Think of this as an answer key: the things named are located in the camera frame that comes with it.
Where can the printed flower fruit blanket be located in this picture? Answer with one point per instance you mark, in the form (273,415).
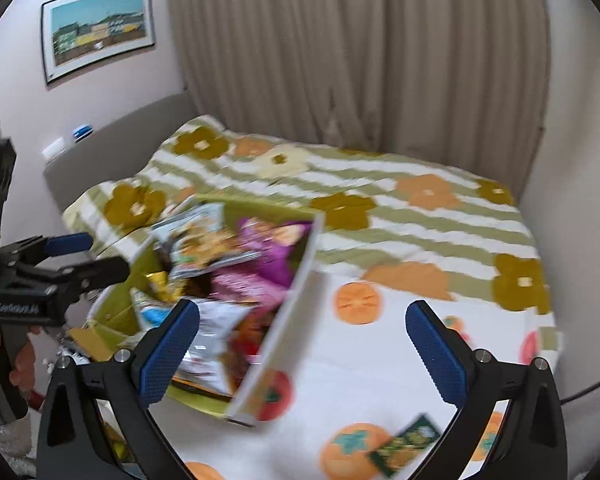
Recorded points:
(380,200)

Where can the grey lilac snack packet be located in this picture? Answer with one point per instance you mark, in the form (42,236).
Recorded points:
(215,330)

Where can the beige curtain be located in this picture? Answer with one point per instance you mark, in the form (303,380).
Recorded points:
(355,60)

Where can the grey bed headboard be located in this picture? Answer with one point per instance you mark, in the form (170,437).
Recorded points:
(120,145)

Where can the dark green snack packet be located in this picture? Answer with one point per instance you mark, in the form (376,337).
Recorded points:
(405,445)

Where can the small blue white item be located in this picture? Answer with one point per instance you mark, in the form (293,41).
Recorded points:
(82,131)

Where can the white wall socket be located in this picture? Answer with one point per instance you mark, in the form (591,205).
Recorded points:
(55,148)

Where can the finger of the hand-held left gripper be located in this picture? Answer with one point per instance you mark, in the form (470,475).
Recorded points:
(70,243)
(100,270)

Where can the green white cardboard box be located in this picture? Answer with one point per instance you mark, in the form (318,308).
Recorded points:
(290,330)

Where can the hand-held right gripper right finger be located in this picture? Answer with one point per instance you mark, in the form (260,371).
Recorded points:
(435,355)

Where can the gold snack packet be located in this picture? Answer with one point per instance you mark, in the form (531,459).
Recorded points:
(161,282)

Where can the person's left hand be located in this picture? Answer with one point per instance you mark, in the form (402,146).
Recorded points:
(25,367)

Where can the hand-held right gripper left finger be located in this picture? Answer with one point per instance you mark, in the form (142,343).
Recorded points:
(170,350)

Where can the purple snack packet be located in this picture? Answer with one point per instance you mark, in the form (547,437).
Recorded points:
(270,255)

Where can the white blue snack packet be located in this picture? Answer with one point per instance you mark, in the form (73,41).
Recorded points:
(152,312)

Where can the framed wall picture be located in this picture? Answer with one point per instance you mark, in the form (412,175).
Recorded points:
(100,30)

